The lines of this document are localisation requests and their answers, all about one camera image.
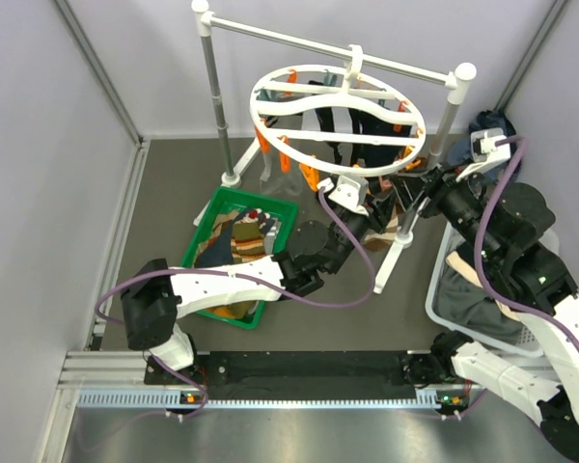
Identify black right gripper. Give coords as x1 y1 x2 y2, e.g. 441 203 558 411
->
388 154 499 261

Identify brown striped sock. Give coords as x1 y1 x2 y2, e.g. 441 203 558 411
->
362 177 404 252

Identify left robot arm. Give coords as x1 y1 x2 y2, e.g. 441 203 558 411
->
120 197 394 383

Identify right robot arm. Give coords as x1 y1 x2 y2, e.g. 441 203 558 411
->
393 170 579 462

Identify dark navy hanging socks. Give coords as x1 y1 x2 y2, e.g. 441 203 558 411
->
313 81 406 170

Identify white round sock hanger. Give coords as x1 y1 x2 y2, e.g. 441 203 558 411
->
249 44 426 177

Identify blue clothes pile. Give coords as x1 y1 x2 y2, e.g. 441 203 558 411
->
446 109 520 170

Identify grey striped sock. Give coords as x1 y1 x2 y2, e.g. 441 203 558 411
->
259 157 303 197

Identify green plastic bin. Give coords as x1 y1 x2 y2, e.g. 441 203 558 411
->
178 186 299 331

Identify white laundry basket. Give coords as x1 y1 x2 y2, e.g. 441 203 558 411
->
425 225 543 358

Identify white drying rack stand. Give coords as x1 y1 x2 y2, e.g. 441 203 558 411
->
190 0 478 294

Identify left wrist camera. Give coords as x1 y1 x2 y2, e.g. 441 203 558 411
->
317 174 369 216

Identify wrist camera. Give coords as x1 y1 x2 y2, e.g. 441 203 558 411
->
456 127 511 182
317 174 369 216

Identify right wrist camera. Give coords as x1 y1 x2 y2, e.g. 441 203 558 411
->
456 127 511 182

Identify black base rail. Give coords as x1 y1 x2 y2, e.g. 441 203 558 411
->
192 349 435 401

